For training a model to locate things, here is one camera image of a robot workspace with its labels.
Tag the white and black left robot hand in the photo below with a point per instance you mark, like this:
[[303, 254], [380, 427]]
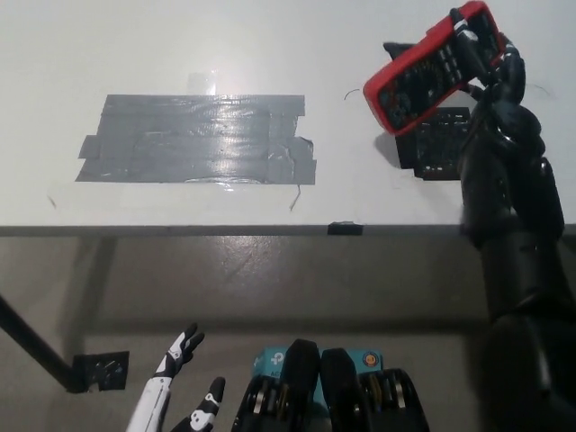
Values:
[[148, 405]]

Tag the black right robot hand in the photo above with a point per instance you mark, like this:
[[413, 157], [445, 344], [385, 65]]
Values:
[[508, 135]]

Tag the red digital multimeter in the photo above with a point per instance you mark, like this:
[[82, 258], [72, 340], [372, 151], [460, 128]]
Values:
[[405, 94]]

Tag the black robot torso teal tops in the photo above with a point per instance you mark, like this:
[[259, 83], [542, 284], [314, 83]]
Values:
[[333, 396]]

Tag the black tape patch on table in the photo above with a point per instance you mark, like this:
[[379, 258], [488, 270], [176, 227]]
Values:
[[436, 144]]

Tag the black metal table leg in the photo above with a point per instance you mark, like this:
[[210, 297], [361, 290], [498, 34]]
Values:
[[31, 340]]

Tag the small black tape strip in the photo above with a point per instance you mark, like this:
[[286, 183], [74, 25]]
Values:
[[345, 228]]

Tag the grey duct tape patch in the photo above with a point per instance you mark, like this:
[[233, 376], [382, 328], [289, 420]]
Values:
[[180, 144]]

